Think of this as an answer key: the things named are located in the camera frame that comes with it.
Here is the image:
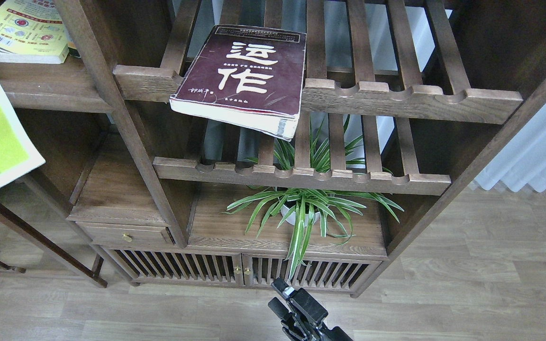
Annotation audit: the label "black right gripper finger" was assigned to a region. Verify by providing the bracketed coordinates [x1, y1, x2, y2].
[271, 277, 328, 324]
[267, 298, 302, 332]

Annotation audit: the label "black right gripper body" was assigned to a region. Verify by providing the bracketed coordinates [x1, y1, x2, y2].
[281, 317, 353, 341]

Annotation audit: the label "maroon book white characters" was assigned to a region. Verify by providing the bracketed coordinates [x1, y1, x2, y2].
[170, 25, 306, 142]

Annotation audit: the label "small colourful cover book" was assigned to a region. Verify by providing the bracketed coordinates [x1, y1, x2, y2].
[0, 0, 69, 64]

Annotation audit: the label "white plant pot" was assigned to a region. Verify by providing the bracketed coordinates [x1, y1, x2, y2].
[281, 201, 310, 226]

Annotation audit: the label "brass drawer knob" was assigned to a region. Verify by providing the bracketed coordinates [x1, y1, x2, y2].
[121, 233, 133, 242]

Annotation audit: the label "dark wooden bookshelf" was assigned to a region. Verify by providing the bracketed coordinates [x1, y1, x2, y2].
[0, 0, 546, 297]

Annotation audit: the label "white curtain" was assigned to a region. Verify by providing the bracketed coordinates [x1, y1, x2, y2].
[474, 103, 546, 192]

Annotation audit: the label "wooden furniture at left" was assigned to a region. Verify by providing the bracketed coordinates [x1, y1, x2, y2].
[0, 180, 109, 288]

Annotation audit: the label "upright book top left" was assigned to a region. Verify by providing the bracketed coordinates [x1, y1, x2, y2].
[64, 26, 82, 58]

